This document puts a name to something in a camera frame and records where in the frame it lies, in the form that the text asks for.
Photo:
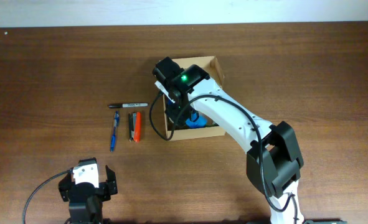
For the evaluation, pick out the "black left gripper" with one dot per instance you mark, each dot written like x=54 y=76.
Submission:
x=63 y=190

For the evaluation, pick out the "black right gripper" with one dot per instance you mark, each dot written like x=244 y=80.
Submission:
x=180 y=112

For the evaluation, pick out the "blue plastic case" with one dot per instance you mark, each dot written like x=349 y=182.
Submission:
x=196 y=121

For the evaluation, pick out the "black marker pen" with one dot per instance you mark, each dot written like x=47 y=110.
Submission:
x=127 y=105

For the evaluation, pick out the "blue ballpoint pen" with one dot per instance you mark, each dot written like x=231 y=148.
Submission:
x=116 y=121

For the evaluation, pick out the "green tape roll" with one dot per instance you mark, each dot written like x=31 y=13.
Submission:
x=211 y=125

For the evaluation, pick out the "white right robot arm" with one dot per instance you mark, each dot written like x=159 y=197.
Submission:
x=196 y=105

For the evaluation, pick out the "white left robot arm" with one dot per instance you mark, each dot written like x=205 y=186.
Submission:
x=87 y=212

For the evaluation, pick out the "brown cardboard box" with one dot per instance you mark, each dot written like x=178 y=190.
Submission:
x=211 y=65

